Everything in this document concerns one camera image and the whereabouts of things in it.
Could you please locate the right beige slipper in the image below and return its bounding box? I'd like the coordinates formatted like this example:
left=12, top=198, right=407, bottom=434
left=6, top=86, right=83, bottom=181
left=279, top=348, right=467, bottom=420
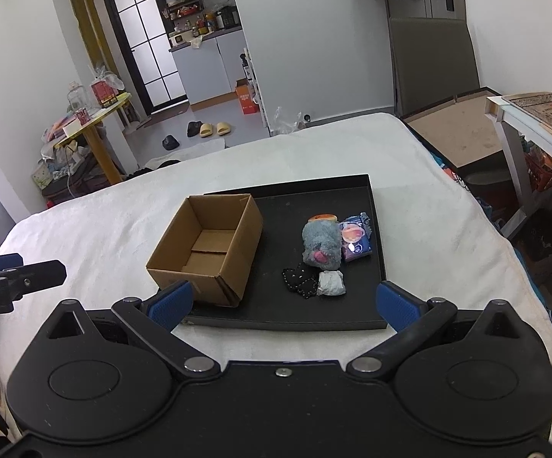
left=216, top=122, right=231, bottom=137

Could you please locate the blue tissue packet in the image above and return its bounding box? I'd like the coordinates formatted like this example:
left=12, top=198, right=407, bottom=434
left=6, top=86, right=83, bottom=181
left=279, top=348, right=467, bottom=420
left=339, top=212, right=372, bottom=263

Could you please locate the black dotted fabric item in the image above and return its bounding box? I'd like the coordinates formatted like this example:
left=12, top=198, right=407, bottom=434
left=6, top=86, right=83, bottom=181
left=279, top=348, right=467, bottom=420
left=282, top=263, right=319, bottom=299

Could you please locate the red box on table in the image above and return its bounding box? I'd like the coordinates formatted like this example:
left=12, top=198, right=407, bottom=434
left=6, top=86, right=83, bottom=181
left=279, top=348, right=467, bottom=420
left=91, top=79, right=118, bottom=109

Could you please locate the white desk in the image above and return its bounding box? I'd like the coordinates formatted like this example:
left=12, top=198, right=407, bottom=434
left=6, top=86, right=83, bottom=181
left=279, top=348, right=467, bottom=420
left=485, top=95, right=552, bottom=239

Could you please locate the white soft bundle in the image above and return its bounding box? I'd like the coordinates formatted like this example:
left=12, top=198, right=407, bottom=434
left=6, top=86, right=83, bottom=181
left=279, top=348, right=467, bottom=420
left=316, top=270, right=346, bottom=297

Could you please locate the black slipper near beige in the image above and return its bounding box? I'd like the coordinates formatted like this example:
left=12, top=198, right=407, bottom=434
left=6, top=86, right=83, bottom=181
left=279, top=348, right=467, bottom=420
left=187, top=121, right=202, bottom=137

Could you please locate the black framed glass door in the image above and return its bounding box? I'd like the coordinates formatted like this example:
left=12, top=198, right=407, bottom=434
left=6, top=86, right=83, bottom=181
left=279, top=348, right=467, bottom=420
left=104, top=0, right=187, bottom=115

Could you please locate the grey fluffy plush toy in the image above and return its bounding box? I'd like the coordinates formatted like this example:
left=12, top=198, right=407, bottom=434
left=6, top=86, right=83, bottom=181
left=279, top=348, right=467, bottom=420
left=302, top=221, right=342, bottom=271

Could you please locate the hamburger plush toy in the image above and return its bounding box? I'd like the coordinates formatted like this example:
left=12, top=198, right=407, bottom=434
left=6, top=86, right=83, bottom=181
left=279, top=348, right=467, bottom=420
left=308, top=213, right=339, bottom=222

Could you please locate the large flat cardboard panel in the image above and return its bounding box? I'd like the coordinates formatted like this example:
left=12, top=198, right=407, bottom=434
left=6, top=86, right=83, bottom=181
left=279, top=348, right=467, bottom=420
left=401, top=88, right=502, bottom=169

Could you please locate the clear glass jar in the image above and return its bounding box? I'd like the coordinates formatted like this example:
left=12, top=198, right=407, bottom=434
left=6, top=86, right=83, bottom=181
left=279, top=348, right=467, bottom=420
left=66, top=82, right=88, bottom=116

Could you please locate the black shallow tray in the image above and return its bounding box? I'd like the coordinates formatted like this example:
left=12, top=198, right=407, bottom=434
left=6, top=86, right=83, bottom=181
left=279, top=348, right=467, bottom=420
left=187, top=175, right=387, bottom=332

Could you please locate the white kitchen cabinet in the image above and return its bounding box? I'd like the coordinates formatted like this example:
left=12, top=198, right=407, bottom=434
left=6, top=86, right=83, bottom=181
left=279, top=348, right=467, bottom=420
left=170, top=27, right=247, bottom=105

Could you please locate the left beige slipper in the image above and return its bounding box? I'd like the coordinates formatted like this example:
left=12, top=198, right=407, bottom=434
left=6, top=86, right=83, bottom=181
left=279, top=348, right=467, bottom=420
left=199, top=123, right=214, bottom=137

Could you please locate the yellow round side table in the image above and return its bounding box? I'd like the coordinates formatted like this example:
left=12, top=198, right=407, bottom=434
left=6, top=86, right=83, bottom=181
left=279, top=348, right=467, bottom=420
left=54, top=92, right=139, bottom=185

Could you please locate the orange cardboard box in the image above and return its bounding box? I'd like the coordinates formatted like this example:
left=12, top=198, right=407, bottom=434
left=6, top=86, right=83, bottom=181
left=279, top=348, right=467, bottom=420
left=235, top=79, right=260, bottom=115

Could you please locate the brown cardboard box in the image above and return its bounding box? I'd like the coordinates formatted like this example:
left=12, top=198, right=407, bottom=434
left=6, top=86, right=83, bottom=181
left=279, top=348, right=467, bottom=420
left=146, top=194, right=263, bottom=307

